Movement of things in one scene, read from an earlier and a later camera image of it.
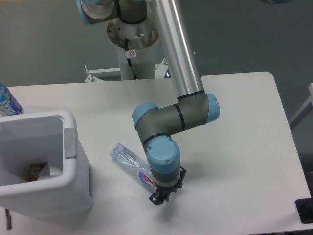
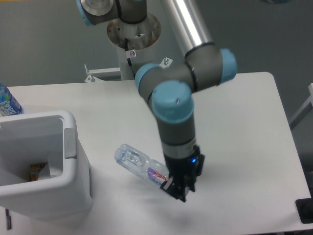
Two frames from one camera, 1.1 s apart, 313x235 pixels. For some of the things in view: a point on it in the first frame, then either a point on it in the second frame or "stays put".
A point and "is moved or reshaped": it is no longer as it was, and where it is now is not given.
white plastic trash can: [49, 137] stays put
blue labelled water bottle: [9, 105] stays put
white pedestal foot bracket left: [103, 75] stays put
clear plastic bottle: [134, 166] is moved or reshaped
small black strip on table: [8, 219] stays put
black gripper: [165, 192] to [182, 171]
